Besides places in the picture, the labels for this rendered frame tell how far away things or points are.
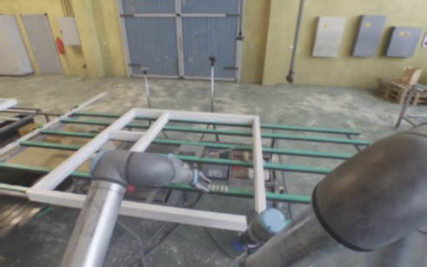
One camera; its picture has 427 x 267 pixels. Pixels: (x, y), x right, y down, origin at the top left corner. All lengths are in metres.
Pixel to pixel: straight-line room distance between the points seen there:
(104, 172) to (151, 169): 0.15
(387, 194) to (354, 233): 0.06
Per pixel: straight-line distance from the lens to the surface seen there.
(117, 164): 0.79
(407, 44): 8.52
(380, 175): 0.33
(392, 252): 0.51
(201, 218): 1.28
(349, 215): 0.34
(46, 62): 10.59
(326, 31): 7.55
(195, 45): 7.56
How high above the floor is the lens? 1.89
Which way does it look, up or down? 28 degrees down
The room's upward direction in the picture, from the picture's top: straight up
